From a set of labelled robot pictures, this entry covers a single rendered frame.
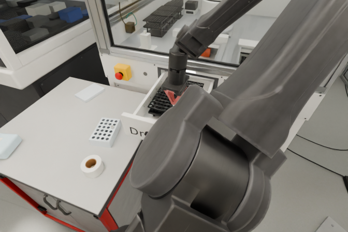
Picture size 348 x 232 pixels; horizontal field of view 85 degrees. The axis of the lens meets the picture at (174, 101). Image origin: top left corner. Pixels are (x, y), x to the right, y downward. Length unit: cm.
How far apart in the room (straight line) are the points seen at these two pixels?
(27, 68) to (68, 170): 63
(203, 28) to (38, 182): 73
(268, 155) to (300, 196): 159
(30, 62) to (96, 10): 48
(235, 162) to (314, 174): 177
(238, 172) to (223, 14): 35
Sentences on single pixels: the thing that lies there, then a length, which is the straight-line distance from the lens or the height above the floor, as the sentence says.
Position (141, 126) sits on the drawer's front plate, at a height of 90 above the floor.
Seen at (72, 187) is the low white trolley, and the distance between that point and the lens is 79.
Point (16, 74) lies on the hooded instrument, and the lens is 122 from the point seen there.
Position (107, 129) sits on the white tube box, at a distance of 84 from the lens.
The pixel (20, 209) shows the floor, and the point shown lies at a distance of 182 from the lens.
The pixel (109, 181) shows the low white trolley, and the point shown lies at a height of 76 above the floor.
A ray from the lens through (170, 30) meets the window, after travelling 84.
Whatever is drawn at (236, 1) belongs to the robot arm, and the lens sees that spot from 44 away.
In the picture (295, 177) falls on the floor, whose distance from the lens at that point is 183.
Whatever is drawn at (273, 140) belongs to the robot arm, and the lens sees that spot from 17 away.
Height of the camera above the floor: 141
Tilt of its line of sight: 41 degrees down
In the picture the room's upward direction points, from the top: straight up
